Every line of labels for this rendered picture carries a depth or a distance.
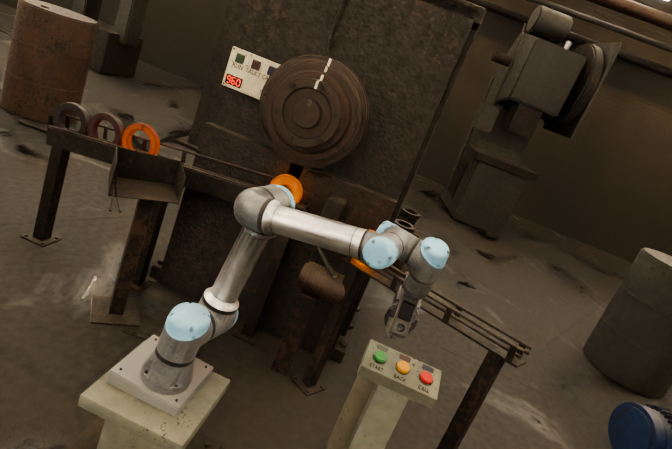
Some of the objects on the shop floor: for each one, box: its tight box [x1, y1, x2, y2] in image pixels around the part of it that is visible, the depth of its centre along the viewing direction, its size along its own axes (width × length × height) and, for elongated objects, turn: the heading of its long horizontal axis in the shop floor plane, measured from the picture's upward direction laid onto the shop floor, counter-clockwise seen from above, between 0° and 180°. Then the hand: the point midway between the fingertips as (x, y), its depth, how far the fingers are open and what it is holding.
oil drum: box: [0, 0, 99, 125], centre depth 419 cm, size 59×59×89 cm
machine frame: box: [150, 0, 487, 363], centre depth 263 cm, size 73×108×176 cm
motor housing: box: [271, 261, 345, 376], centre depth 221 cm, size 13×22×54 cm, turn 28°
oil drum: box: [583, 248, 672, 398], centre depth 358 cm, size 59×59×89 cm
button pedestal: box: [345, 339, 442, 449], centre depth 159 cm, size 16×24×62 cm, turn 28°
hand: (391, 336), depth 146 cm, fingers closed
